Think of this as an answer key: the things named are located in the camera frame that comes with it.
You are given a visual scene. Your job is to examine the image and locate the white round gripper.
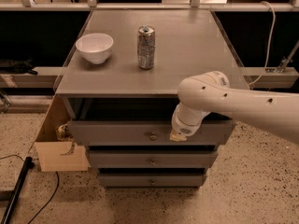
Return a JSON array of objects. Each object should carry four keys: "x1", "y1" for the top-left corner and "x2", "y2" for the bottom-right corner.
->
[{"x1": 169, "y1": 116, "x2": 202, "y2": 142}]

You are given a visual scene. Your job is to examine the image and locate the grey top drawer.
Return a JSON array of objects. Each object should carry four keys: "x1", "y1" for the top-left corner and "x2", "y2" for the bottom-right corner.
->
[{"x1": 67, "y1": 119, "x2": 235, "y2": 146}]

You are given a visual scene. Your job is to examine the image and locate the grey drawer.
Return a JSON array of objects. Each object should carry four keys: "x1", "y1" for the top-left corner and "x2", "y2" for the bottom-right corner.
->
[
  {"x1": 99, "y1": 174, "x2": 206, "y2": 187},
  {"x1": 67, "y1": 119, "x2": 235, "y2": 146},
  {"x1": 89, "y1": 151, "x2": 218, "y2": 168}
]

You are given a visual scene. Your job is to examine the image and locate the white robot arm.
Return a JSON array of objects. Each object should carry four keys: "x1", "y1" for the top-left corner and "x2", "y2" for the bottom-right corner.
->
[{"x1": 170, "y1": 71, "x2": 299, "y2": 144}]

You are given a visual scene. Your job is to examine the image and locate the grey drawer cabinet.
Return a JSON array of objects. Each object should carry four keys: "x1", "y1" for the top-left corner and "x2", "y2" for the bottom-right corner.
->
[{"x1": 56, "y1": 9, "x2": 247, "y2": 178}]

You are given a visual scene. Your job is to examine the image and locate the grey middle drawer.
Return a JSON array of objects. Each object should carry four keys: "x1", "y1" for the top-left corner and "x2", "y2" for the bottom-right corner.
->
[{"x1": 89, "y1": 151, "x2": 218, "y2": 168}]

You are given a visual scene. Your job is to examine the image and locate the grey bottom drawer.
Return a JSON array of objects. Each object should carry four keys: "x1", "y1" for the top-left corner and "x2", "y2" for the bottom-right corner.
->
[{"x1": 99, "y1": 174, "x2": 206, "y2": 187}]

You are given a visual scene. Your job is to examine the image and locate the open cardboard box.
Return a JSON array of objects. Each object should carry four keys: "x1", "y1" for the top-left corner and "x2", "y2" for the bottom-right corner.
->
[{"x1": 35, "y1": 96, "x2": 90, "y2": 172}]

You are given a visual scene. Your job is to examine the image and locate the clear acrylic guard panel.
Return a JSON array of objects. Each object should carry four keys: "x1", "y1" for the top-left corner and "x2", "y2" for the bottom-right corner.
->
[{"x1": 211, "y1": 11, "x2": 252, "y2": 87}]

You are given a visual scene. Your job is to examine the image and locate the silver drink can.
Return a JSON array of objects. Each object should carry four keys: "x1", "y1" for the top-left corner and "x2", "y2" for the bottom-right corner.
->
[{"x1": 137, "y1": 25, "x2": 155, "y2": 70}]

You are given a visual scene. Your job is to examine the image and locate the crumpled item in box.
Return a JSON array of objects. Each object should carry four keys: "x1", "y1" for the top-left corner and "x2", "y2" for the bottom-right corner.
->
[{"x1": 56, "y1": 124, "x2": 73, "y2": 141}]

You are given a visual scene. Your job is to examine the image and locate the white ceramic bowl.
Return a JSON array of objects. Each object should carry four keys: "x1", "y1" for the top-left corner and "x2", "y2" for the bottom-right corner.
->
[{"x1": 76, "y1": 33, "x2": 114, "y2": 64}]

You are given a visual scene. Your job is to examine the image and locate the black bar on floor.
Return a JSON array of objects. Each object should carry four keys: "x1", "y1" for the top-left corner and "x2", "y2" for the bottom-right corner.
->
[{"x1": 0, "y1": 157, "x2": 34, "y2": 224}]

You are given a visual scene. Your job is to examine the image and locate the black object on ledge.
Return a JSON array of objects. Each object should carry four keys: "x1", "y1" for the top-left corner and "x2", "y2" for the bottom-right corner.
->
[{"x1": 0, "y1": 59, "x2": 38, "y2": 76}]

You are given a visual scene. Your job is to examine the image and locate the black floor cable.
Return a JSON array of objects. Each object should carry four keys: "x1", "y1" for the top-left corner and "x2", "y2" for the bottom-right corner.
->
[{"x1": 0, "y1": 154, "x2": 61, "y2": 224}]

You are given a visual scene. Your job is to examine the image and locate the metal railing frame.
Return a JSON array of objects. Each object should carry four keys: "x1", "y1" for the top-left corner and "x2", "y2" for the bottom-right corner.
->
[{"x1": 0, "y1": 0, "x2": 298, "y2": 11}]

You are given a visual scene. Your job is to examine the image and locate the white cable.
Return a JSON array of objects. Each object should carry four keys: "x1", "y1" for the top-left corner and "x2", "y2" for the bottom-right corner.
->
[{"x1": 248, "y1": 1, "x2": 278, "y2": 87}]

